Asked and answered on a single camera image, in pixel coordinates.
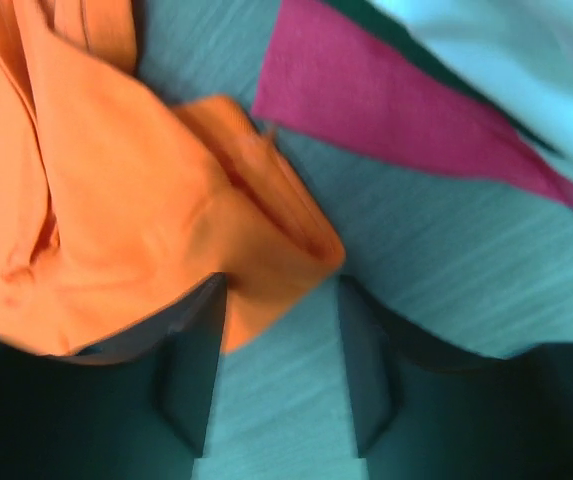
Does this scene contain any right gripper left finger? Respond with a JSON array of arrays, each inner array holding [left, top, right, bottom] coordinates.
[[0, 273, 227, 479]]

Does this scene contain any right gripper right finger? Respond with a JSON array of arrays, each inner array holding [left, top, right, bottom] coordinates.
[[338, 276, 573, 480]]

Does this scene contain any orange t shirt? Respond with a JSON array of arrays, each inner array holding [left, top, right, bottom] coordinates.
[[0, 1, 345, 356]]

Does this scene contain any magenta folded t shirt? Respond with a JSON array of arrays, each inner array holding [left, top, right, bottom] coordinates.
[[252, 1, 573, 209]]

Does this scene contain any light pink folded t shirt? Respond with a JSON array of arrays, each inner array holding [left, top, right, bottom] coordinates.
[[373, 0, 573, 181]]

